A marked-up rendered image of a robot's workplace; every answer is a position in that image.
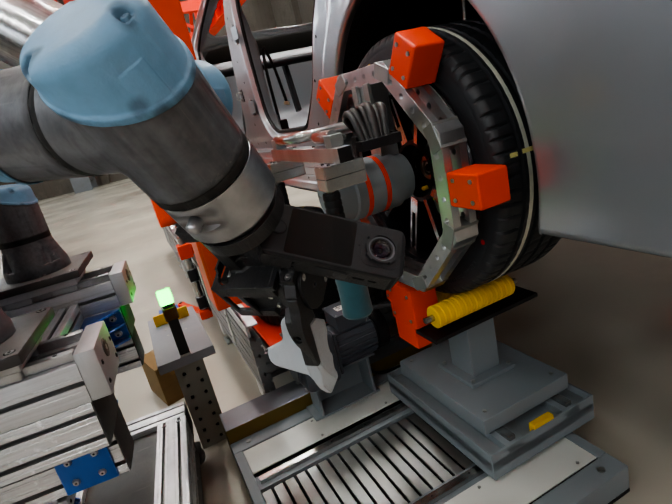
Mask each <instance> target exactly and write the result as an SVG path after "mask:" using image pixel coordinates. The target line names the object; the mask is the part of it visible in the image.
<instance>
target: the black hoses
mask: <svg viewBox="0 0 672 504"><path fill-rule="evenodd" d="M342 120H343V123H344V124H345V125H346V126H347V127H348V128H349V129H350V130H351V131H352V132H353V133H355V134H356V135H357V136H354V137H351V142H352V146H356V148H357V152H366V151H370V150H373V149H377V148H380V147H384V146H387V145H391V144H394V143H398V142H401V141H402V135H401V131H398V130H390V126H389V119H388V113H387V108H386V106H385V104H384V103H383V102H381V101H380V102H376V103H375V104H371V103H370V102H367V101H364V102H362V103H361V104H360V105H358V106H356V107H355V108H350V109H349V110H348V111H345V112H344V113H343V115H342Z"/></svg>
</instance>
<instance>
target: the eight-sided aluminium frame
mask: <svg viewBox="0 0 672 504"><path fill-rule="evenodd" d="M390 62H391V59H388V60H384V61H379V62H374V64H372V65H369V66H366V67H363V68H360V69H357V70H354V71H351V72H348V73H343V74H341V75H340V76H338V77H337V82H336V84H335V93H334V99H333V105H332V111H331V117H330V122H329V125H331V124H335V123H339V122H343V120H342V115H343V113H344V112H345V111H348V110H349V109H350V108H355V106H354V101H353V96H352V91H351V88H353V87H356V86H357V87H358V88H360V87H362V85H363V84H367V83H369V85H372V84H376V83H379V82H383V84H384V85H385V86H386V88H387V89H388V90H389V92H390V93H391V94H392V95H393V97H394V98H395V99H396V101H397V102H398V103H399V105H400V106H401V107H402V108H403V110H404V111H405V112H406V114H407V115H408V116H409V117H410V119H411V120H412V121H413V123H414V124H415V125H416V127H417V128H418V129H419V130H420V132H421V133H422V134H423V136H424V137H425V138H426V140H427V142H428V145H429V148H430V154H431V160H432V166H433V172H434V178H435V184H436V191H437V197H438V203H439V209H440V215H441V221H442V228H443V232H442V236H441V237H440V239H439V241H438V242H437V244H436V246H435V247H434V249H433V251H432V253H431V254H430V256H429V258H428V259H427V261H426V263H425V264H423V263H420V262H418V261H415V260H412V259H409V258H406V257H404V268H403V275H402V276H401V277H400V279H399V280H398V281H399V282H401V283H404V284H406V285H408V286H410V287H413V288H415V289H416V290H417V291H419V290H420V291H422V292H427V291H429V290H431V289H434V288H436V287H438V286H441V285H443V284H444V283H445V282H446V280H448V279H449V278H448V277H449V276H450V274H451V273H452V271H453V270H454V269H455V267H456V266H457V264H458V263H459V261H460V260H461V259H462V257H463V256H464V254H465V253H466V251H467V250H468V249H469V247H470V246H471V244H472V243H473V242H475V240H476V237H477V236H478V234H479V232H478V222H479V221H478V220H477V218H476V211H475V210H472V209H465V208H459V207H453V206H452V205H451V200H450V194H449V187H448V181H447V173H448V172H451V171H454V170H457V169H460V168H463V167H466V166H469V161H468V154H467V146H466V142H467V138H466V136H465V132H464V127H463V125H462V124H461V123H460V121H459V119H458V116H455V115H454V114H453V113H452V112H451V111H450V109H449V108H448V107H447V106H446V105H445V103H444V102H443V101H442V100H441V99H440V97H439V96H438V95H437V94H436V93H435V91H434V90H433V89H432V88H431V87H430V85H429V84H427V85H423V86H419V87H415V88H411V89H405V88H404V87H403V86H402V85H401V84H400V83H399V82H398V81H397V80H396V79H395V78H393V77H392V76H391V75H390V74H389V69H390ZM352 135H353V132H352V133H349V134H345V135H342V136H343V141H344V145H351V150H352V155H353V157H355V156H354V152H353V147H352V142H351V137H352ZM356 221H360V219H359V220H356ZM361 221H362V222H364V223H368V224H373V225H377V226H378V224H377V223H376V221H375V220H374V218H373V217H372V215H371V216H368V217H366V218H362V219H361ZM361 221H360V222H361Z"/></svg>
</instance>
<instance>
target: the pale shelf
mask: <svg viewBox="0 0 672 504"><path fill-rule="evenodd" d="M187 310H188V312H189V316H186V317H184V318H181V319H179V322H180V325H181V328H182V330H183V333H184V336H185V339H186V342H187V345H188V347H189V349H190V352H191V354H189V355H186V356H184V357H181V358H180V355H179V351H178V348H177V346H176V343H175V340H174V337H173V335H172V332H171V329H170V326H169V324H168V323H167V324H165V325H162V326H159V327H156V325H155V323H154V320H151V321H148V327H149V331H150V336H151V340H152V345H153V350H154V354H155V359H156V363H157V368H158V370H159V373H160V375H163V374H166V373H168V372H171V371H173V370H176V369H178V368H180V367H183V366H185V365H188V364H190V363H193V362H195V361H198V360H200V359H203V358H205V357H208V356H210V355H213V354H215V353H216V351H215V348H214V345H213V343H212V342H211V340H210V338H209V336H208V334H207V332H206V330H205V329H204V327H203V325H202V323H201V321H200V319H199V317H198V316H197V314H196V312H195V310H194V308H193V306H190V307H187Z"/></svg>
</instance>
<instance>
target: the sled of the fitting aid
mask: <svg viewBox="0 0 672 504"><path fill-rule="evenodd" d="M387 377H388V381H389V386H390V390H391V393H392V394H394V395H395V396H396V397H397V398H398V399H399V400H401V401H402V402H403V403H404V404H405V405H407V406H408V407H409V408H410V409H411V410H412V411H414V412H415V413H416V414H417V415H418V416H419V417H421V418H422V419H423V420H424V421H425V422H426V423H428V424H429V425H430V426H431V427H432V428H434V429H435V430H436V431H437V432H438V433H439V434H441V435H442V436H443V437H444V438H445V439H446V440H448V441H449V442H450V443H451V444H452V445H454V446H455V447H456V448H457V449H458V450H459V451H461V452H462V453H463V454H464V455H465V456H466V457H468V458H469V459H470V460H471V461H472V462H473V463H475V464H476V465H477V466H478V467H479V468H481V469H482V470H483V471H484V472H485V473H486V474H488V475H489V476H490V477H491V478H492V479H494V480H497V479H499V478H500V477H502V476H503V475H505V474H506V473H508V472H510V471H511V470H513V469H514V468H516V467H517V466H519V465H521V464H522V463H524V462H525V461H527V460H529V459H530V458H532V457H533V456H535V455H536V454H538V453H540V452H541V451H543V450H544V449H546V448H547V447H549V446H551V445H552V444H554V443H555V442H557V441H559V440H560V439H562V438H563V437H565V436H566V435H568V434H570V433H571V432H573V431H574V430H576V429H577V428H579V427H581V426H582V425H584V424H585V423H587V422H588V421H590V420H592V419H593V418H594V404H593V395H592V394H590V393H588V392H586V391H584V390H582V389H580V388H578V387H576V386H574V385H572V384H570V383H568V388H566V389H565V390H563V391H561V392H559V393H558V394H556V395H554V396H553V397H551V398H549V399H547V400H546V401H544V402H542V403H541V404H539V405H537V406H536V407H534V408H532V409H530V410H529V411H527V412H525V413H524V414H522V415H520V416H518V417H517V418H515V419H513V420H512V421H510V422H508V423H506V424H505V425H503V426H501V427H500V428H498V429H496V430H495V431H493V432H491V433H489V434H488V435H484V434H483V433H482V432H480V431H479V430H478V429H476V428H475V427H474V426H472V425H471V424H470V423H468V422H467V421H466V420H464V419H463V418H462V417H460V416H459V415H458V414H456V413H455V412H454V411H452V410H451V409H450V408H448V407H447V406H446V405H444V404H443V403H442V402H440V401H439V400H438V399H436V398H435V397H434V396H432V395H431V394H430V393H428V392H427V391H426V390H424V389H423V388H422V387H420V386H419V385H418V384H416V383H415V382H414V381H413V380H411V379H410V378H409V377H407V376H406V375H405V374H403V373H402V371H401V367H399V368H397V369H395V370H393V371H391V372H389V373H387Z"/></svg>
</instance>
